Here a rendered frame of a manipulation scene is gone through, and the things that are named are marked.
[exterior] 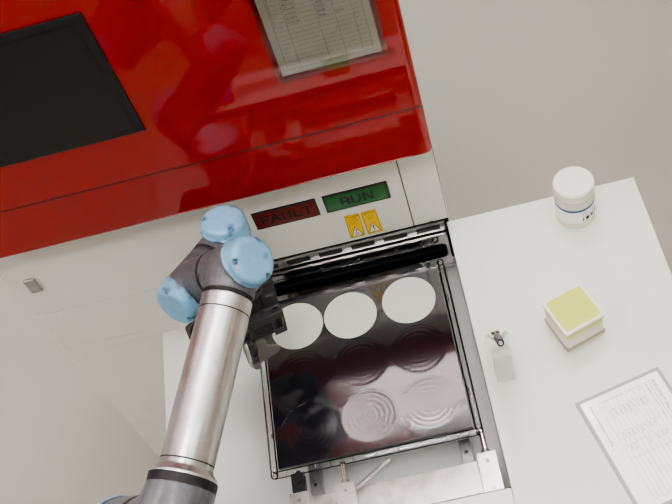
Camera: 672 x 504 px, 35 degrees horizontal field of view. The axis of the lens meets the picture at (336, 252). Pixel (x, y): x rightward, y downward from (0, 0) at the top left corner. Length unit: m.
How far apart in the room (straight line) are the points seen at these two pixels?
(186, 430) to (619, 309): 0.79
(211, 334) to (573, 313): 0.62
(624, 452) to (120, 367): 1.08
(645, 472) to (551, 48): 2.12
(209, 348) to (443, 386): 0.55
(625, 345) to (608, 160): 1.52
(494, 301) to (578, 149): 1.49
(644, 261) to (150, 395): 1.11
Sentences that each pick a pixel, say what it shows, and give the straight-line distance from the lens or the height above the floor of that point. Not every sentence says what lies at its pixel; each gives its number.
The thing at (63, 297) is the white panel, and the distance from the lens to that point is 2.08.
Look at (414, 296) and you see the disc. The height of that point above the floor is 0.90.
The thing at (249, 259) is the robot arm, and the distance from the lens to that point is 1.51.
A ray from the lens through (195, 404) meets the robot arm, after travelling 1.46.
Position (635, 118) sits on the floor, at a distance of 3.39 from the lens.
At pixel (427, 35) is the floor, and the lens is 3.72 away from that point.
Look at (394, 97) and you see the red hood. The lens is 1.64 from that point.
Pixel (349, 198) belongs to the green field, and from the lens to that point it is 1.88.
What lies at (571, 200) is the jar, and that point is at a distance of 1.88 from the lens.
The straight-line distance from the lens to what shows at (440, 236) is 2.00.
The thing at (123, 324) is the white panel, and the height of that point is 0.88.
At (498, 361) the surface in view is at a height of 1.04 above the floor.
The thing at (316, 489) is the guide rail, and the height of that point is 0.85.
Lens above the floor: 2.56
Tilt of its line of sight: 53 degrees down
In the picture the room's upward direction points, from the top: 21 degrees counter-clockwise
